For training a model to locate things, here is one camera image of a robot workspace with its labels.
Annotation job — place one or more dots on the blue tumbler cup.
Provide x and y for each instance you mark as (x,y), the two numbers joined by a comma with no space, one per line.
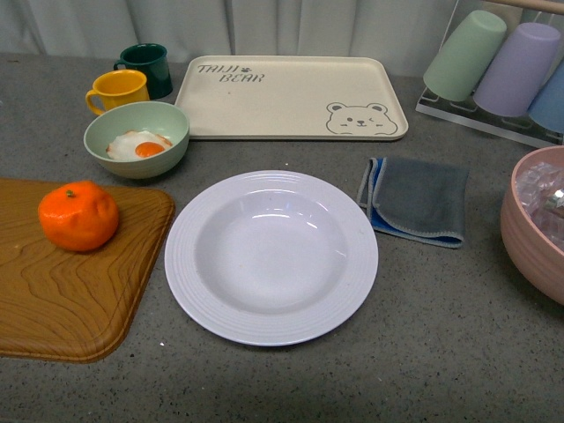
(546,110)

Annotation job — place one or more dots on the clear acrylic cup rack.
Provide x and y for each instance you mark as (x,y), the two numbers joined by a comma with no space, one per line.
(521,128)

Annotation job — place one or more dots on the light green bowl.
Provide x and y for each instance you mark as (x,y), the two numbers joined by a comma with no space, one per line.
(157,117)

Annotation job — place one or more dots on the pink ridged bowl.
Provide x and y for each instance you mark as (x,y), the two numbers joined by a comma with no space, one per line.
(533,254)

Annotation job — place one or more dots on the grey blue folded cloth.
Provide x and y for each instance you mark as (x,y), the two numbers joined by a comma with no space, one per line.
(415,200)

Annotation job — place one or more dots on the light green tumbler cup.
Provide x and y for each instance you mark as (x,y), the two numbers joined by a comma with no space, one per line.
(465,56)

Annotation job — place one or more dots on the dark green mug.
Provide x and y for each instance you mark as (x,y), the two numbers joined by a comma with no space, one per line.
(150,59)

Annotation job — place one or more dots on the white ridged deep plate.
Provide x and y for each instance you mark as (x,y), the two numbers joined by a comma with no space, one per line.
(271,258)

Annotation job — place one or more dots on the yellow mug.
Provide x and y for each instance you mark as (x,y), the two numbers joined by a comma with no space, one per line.
(116,88)

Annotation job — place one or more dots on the wooden grain serving tray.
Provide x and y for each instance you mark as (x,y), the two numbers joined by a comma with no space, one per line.
(70,306)

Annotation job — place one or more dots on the purple tumbler cup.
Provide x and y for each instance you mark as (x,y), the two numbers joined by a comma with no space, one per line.
(516,73)

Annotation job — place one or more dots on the clear ice cubes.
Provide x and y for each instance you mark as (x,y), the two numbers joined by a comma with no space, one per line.
(535,186)

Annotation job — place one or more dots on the grey curtain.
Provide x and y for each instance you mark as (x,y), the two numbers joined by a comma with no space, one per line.
(403,35)

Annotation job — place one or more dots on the toy fried egg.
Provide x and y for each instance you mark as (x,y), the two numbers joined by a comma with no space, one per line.
(137,145)

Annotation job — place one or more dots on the orange mandarin fruit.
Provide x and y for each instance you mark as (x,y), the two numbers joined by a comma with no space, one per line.
(78,216)

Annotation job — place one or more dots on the cream bear print tray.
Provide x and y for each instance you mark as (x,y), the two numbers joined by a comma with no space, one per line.
(290,97)

